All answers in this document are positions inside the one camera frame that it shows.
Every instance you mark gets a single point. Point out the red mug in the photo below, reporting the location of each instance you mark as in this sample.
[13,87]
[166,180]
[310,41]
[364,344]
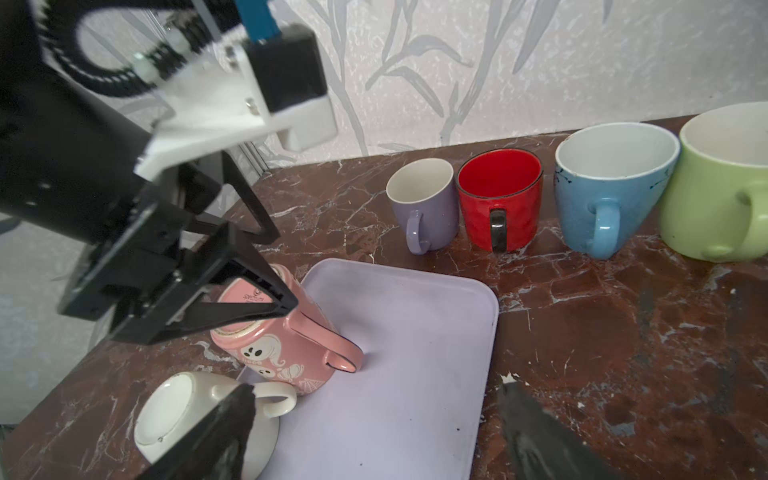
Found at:
[500,197]

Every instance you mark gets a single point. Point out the blue mug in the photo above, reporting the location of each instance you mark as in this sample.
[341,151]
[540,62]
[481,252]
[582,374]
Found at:
[607,179]

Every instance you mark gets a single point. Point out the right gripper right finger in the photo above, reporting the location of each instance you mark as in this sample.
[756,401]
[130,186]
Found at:
[541,447]

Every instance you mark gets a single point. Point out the light green mug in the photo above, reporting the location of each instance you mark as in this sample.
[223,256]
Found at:
[715,205]

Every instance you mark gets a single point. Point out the lavender mug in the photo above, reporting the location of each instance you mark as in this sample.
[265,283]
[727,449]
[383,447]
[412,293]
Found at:
[425,202]

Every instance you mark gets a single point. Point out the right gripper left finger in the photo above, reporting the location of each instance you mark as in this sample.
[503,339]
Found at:
[215,447]

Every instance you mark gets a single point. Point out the lavender plastic tray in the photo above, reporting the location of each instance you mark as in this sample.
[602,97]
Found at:
[413,410]

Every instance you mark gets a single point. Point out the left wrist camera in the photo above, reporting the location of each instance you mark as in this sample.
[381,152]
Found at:
[275,86]

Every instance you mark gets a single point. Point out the pink patterned mug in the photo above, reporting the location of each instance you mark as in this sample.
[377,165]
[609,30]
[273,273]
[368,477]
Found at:
[302,348]

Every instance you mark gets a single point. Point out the white mug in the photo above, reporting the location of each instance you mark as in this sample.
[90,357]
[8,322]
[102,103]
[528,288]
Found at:
[184,399]

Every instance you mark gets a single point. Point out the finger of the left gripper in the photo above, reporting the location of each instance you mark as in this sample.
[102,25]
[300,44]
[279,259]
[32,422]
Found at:
[240,300]

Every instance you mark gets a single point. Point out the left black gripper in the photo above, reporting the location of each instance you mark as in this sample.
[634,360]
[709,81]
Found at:
[67,165]

